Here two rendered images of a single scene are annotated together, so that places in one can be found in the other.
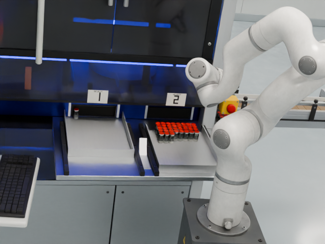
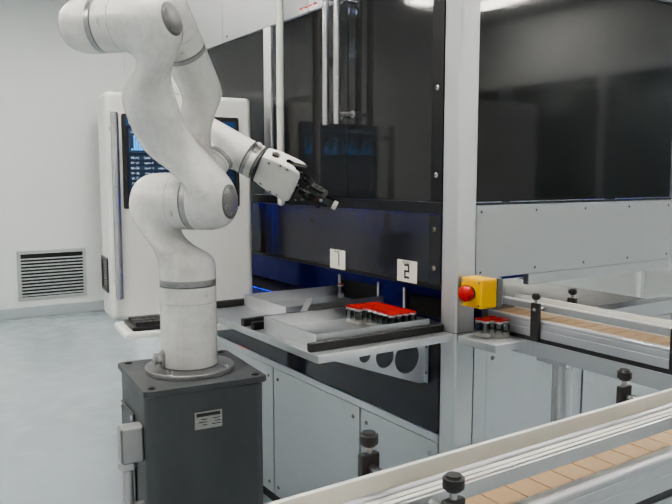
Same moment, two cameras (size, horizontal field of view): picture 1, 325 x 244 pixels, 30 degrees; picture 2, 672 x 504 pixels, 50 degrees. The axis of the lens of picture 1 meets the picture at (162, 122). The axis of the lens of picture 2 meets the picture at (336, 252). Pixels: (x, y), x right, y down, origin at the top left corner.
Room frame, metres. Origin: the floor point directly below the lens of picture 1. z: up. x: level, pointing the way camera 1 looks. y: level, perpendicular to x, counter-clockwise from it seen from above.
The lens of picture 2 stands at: (1.59, -1.80, 1.28)
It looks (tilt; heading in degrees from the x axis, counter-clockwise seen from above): 6 degrees down; 71
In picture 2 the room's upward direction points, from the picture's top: straight up
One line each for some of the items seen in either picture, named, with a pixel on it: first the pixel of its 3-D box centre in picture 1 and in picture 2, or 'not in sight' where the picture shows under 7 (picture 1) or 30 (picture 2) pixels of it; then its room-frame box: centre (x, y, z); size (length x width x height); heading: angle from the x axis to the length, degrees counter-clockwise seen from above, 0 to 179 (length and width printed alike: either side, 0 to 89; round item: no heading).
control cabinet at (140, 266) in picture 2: not in sight; (176, 200); (1.88, 0.76, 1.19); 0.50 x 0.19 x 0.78; 8
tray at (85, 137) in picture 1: (97, 132); (313, 300); (2.23, 0.26, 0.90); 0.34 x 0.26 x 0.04; 15
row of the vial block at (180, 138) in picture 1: (178, 135); (373, 317); (2.29, -0.07, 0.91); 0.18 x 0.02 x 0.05; 104
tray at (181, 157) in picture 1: (182, 147); (346, 324); (2.21, -0.10, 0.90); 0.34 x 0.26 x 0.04; 14
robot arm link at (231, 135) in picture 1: (233, 147); (173, 228); (1.76, -0.24, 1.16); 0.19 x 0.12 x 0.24; 143
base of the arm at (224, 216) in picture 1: (227, 198); (188, 326); (1.78, -0.26, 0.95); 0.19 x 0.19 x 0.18
